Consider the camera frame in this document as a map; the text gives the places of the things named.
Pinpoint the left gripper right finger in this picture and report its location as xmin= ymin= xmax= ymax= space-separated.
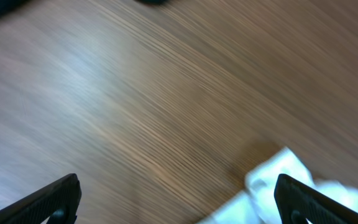
xmin=274 ymin=174 xmax=358 ymax=224

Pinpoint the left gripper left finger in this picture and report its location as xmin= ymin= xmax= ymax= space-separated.
xmin=0 ymin=174 xmax=81 ymax=224

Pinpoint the white t-shirt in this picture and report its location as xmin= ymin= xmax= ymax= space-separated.
xmin=200 ymin=147 xmax=358 ymax=224

